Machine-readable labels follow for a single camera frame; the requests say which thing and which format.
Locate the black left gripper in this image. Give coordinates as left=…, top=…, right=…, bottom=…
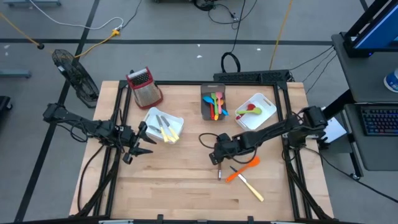
left=116, top=121, right=157, bottom=156

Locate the cream-handled metal knife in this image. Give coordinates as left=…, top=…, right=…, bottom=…
left=160, top=115, right=180, bottom=141
left=229, top=166, right=265, bottom=202
left=155, top=114, right=169, bottom=143

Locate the orange silicone spatula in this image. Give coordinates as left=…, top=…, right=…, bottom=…
left=225, top=156, right=261, bottom=184

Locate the white plastic bin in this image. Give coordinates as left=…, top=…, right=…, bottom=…
left=234, top=92, right=277, bottom=131
left=142, top=107, right=185, bottom=145

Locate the red silicone spoon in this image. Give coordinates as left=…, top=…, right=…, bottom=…
left=235, top=103, right=256, bottom=121

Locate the green silicone spoon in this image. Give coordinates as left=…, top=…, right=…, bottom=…
left=236, top=107, right=262, bottom=116

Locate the green silicone spatula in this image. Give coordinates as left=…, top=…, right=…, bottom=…
left=210, top=92, right=218, bottom=116

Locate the blue silicone spatula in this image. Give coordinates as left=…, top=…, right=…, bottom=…
left=202, top=95, right=229, bottom=117

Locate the grey plastic bin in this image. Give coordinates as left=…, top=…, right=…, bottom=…
left=200, top=82, right=227, bottom=121

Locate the black power strip bar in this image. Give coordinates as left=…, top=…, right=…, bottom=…
left=213, top=69, right=292, bottom=83

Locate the black standing fan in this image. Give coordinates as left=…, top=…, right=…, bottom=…
left=51, top=49, right=101, bottom=109

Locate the grey furniture foot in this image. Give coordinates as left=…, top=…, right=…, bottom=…
left=0, top=70, right=32, bottom=79
left=2, top=0, right=62, bottom=7

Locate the grey computer desk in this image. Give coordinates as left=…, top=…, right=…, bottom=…
left=330, top=32, right=398, bottom=172

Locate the black computer keyboard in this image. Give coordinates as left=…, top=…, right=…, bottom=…
left=360, top=107, right=398, bottom=137

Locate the blue white round tub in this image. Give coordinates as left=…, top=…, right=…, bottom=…
left=382, top=67, right=398, bottom=93

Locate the computer monitor blue screen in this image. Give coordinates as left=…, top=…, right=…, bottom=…
left=343, top=0, right=398, bottom=58

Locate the thin black camera cable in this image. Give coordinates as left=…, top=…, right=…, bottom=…
left=198, top=133, right=218, bottom=149

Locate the metal box grater red handle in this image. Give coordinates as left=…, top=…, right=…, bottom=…
left=125, top=66, right=164, bottom=110

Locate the black floor cable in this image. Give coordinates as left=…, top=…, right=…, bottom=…
left=76, top=144, right=105, bottom=214
left=289, top=45, right=338, bottom=94
left=307, top=147, right=398, bottom=205

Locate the yellow floor cable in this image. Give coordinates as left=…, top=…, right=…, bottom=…
left=0, top=12, right=121, bottom=60

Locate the black hanging cable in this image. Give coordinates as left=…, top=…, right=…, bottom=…
left=220, top=0, right=259, bottom=74

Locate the yellow hanging cord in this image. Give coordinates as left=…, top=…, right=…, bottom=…
left=269, top=0, right=294, bottom=70

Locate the white floor cable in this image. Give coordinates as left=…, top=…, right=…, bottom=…
left=27, top=0, right=124, bottom=31

